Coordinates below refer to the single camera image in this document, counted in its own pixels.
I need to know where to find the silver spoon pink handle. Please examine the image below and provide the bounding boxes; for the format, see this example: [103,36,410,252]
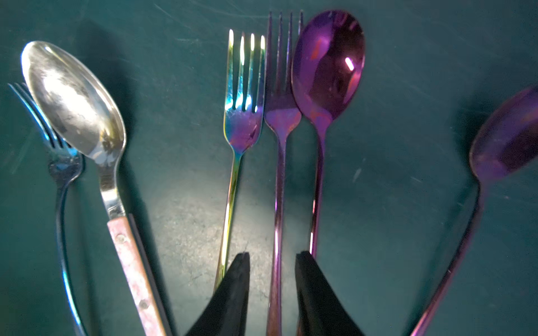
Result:
[20,41,170,335]

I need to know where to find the purple metal spoon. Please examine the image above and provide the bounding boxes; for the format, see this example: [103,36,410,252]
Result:
[411,85,537,335]
[291,10,366,256]

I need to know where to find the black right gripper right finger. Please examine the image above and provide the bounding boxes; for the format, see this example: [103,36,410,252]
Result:
[295,251,364,335]

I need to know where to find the blue metal fork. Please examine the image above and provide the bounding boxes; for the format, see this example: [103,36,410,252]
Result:
[8,83,88,335]

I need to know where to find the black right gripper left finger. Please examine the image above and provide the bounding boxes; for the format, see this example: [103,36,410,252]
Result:
[187,252,250,336]

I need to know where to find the purple metal fork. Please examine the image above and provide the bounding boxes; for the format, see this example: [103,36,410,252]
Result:
[264,15,301,335]

